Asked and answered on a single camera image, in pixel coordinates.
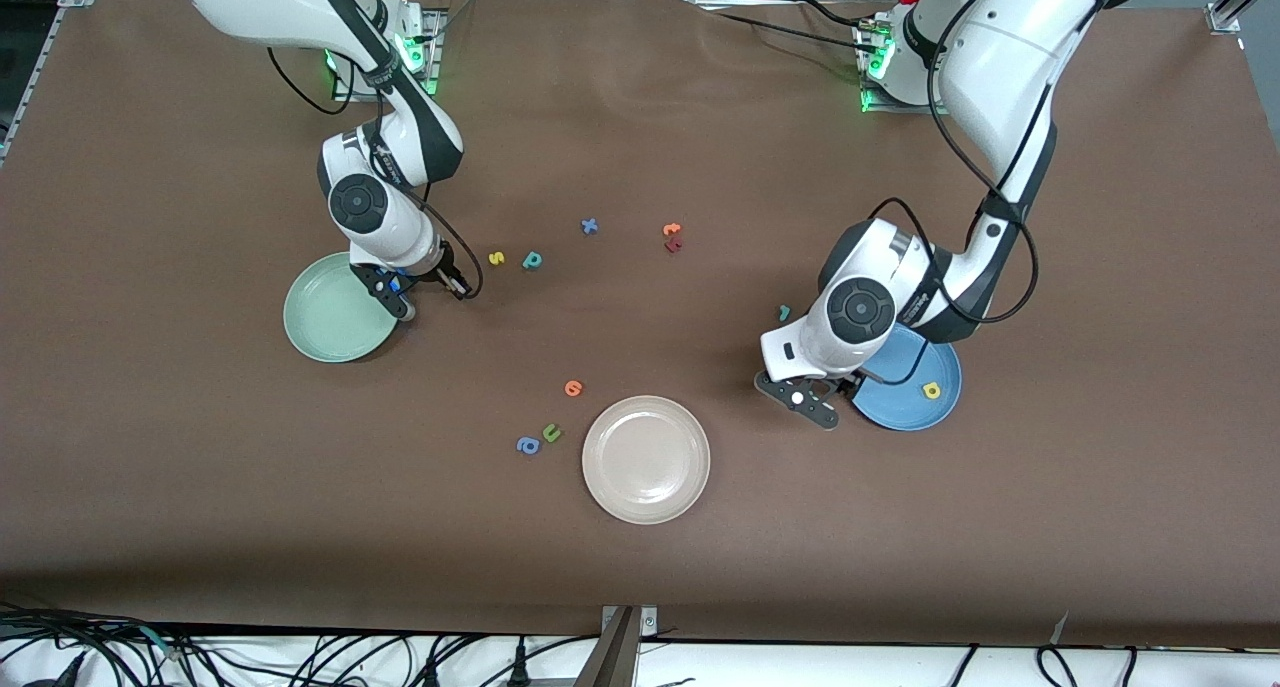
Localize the green plate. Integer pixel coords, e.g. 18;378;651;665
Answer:
283;251;404;364

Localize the black looped cable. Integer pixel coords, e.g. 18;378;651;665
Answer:
1037;645;1137;687

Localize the black cable on table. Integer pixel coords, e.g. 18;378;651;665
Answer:
690;0;881;53

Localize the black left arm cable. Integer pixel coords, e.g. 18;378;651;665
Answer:
865;7;1041;384

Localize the metal table edge bracket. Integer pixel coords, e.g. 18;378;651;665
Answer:
600;605;660;640

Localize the brown table cover sheet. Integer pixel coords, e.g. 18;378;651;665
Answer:
0;0;1280;650

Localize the blue plate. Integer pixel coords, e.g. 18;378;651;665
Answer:
845;325;963;432

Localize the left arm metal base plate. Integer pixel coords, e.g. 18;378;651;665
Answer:
858;22;967;116

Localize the grey metal post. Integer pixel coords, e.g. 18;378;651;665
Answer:
575;607;641;687

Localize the beige plate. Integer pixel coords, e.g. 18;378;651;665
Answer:
581;395;712;526

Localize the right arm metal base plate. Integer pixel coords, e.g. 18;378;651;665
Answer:
332;7;447;104

